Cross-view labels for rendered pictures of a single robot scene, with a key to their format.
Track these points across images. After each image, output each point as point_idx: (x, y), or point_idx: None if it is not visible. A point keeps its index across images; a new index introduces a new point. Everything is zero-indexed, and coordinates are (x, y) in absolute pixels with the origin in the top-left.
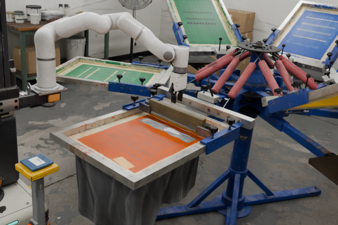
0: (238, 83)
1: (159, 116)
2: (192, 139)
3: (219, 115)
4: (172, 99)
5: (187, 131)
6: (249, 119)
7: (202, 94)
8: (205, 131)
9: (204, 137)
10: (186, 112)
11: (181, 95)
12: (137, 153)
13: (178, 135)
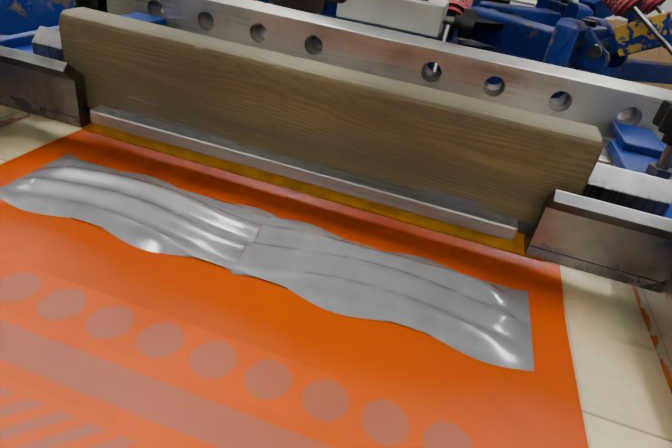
0: None
1: (170, 139)
2: (518, 309)
3: (495, 96)
4: None
5: (410, 230)
6: None
7: None
8: (636, 233)
9: (602, 276)
10: (416, 90)
11: None
12: None
13: (404, 304)
